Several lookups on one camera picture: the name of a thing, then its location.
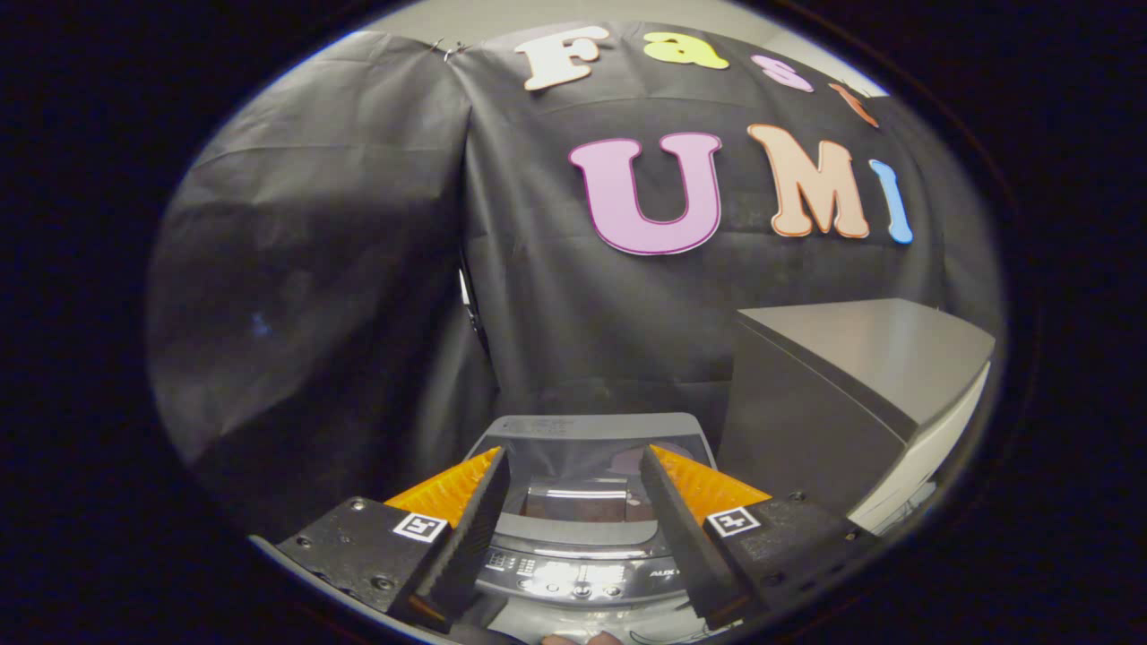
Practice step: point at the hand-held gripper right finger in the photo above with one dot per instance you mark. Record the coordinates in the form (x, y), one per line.
(681, 537)

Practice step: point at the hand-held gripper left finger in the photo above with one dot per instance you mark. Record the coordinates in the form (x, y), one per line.
(470, 537)

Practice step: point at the grey washing machine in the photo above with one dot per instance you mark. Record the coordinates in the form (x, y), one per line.
(573, 578)

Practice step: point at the white cabinet with grey frame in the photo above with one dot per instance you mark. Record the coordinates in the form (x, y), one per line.
(851, 358)

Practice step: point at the black backdrop cloth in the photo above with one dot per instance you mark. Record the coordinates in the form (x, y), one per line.
(358, 269)

